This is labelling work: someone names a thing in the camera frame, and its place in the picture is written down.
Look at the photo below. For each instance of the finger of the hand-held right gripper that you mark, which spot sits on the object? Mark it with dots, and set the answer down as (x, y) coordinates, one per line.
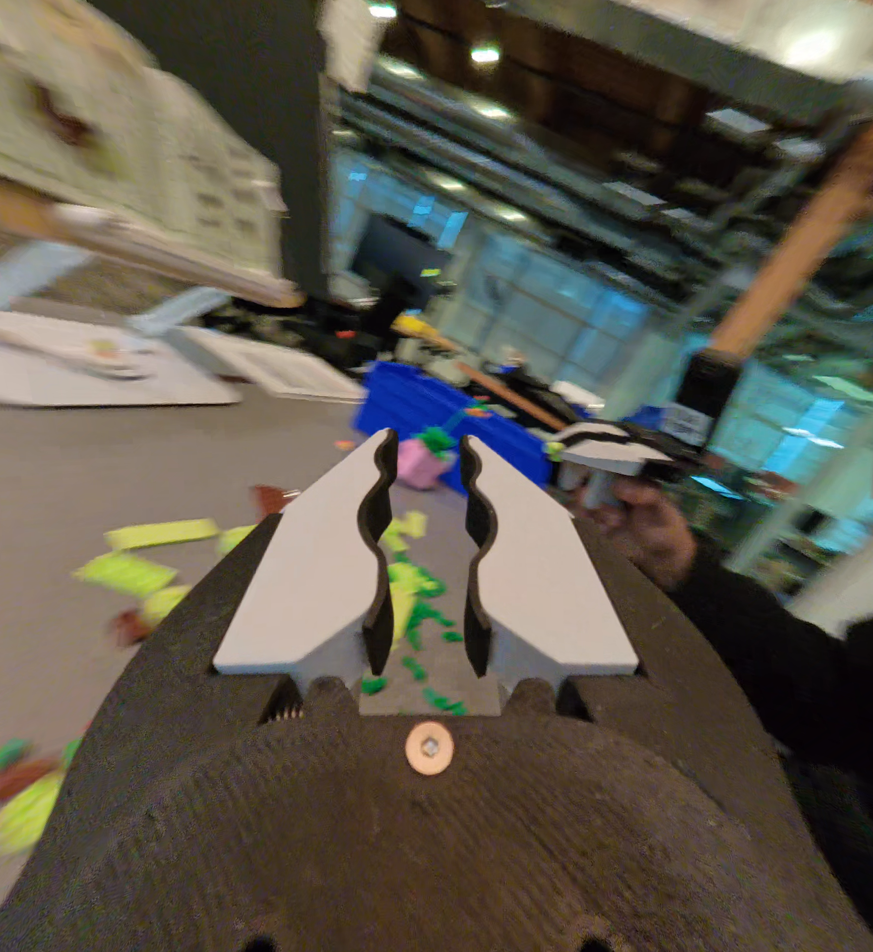
(615, 455)
(593, 433)

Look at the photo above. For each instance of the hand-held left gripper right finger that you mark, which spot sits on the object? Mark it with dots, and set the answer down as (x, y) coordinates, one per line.
(555, 587)

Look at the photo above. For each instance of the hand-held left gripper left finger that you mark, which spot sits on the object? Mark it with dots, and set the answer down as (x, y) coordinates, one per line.
(302, 587)

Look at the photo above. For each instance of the instruction booklet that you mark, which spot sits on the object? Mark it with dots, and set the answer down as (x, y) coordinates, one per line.
(146, 149)

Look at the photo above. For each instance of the person's right hand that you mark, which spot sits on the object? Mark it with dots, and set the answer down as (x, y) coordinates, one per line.
(656, 532)

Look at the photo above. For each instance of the brown studded plate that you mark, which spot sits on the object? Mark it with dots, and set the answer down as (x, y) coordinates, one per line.
(269, 500)

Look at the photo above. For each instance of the pink brick flower pot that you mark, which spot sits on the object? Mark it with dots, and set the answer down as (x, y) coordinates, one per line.
(418, 465)

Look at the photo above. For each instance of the scattered lime green bricks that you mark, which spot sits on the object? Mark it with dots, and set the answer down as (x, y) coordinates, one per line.
(128, 573)

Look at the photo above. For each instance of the blue plastic bin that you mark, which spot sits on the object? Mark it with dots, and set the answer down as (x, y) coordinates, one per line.
(407, 401)

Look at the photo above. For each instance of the white printed sheet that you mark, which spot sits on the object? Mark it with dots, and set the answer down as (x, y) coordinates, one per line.
(295, 372)

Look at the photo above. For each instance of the black monitor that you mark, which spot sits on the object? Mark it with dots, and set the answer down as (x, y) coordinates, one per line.
(399, 253)

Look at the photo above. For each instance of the wooden post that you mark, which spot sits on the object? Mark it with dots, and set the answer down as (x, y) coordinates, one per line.
(801, 238)

